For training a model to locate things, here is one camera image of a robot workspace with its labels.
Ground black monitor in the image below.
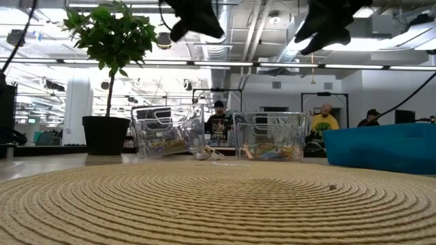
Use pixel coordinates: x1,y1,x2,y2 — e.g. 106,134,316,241
394,109,416,125

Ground black metal frame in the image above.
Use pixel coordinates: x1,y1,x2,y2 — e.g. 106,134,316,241
191,88,244,110
300,91,350,129

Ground black table frame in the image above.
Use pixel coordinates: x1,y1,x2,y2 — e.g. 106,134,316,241
13,145,236,158

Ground green plant in black pot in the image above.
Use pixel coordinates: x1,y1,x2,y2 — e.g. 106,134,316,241
63,0,158,157

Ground ribbed silver air duct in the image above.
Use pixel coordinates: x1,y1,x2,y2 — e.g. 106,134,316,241
268,13,307,69
193,33,233,103

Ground blue plastic box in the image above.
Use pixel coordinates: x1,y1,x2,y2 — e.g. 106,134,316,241
322,122,436,176

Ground long ceiling light strip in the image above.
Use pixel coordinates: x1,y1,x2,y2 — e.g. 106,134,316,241
0,58,436,71

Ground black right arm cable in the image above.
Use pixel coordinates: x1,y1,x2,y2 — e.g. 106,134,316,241
361,71,436,127

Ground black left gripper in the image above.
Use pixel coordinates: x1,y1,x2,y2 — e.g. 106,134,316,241
163,0,225,44

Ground black ceiling device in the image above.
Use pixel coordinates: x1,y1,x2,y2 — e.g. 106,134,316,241
5,29,27,48
155,31,172,50

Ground round woven tan placemat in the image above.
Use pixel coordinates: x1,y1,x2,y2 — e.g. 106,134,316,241
0,159,436,245

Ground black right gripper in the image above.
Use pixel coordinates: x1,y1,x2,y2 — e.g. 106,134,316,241
294,0,374,56

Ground purple Chewy granola bar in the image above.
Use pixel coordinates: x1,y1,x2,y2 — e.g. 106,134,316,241
146,137,190,154

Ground clear plastic film scrap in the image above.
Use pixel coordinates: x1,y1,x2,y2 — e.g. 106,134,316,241
211,161,251,168

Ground person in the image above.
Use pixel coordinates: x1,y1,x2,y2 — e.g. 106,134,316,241
356,108,381,128
310,103,341,137
204,100,234,141

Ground clear plastic bin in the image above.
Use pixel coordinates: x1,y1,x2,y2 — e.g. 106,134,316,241
232,111,307,162
130,103,206,160

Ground white pillar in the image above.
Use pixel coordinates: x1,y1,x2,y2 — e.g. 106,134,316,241
62,73,94,144

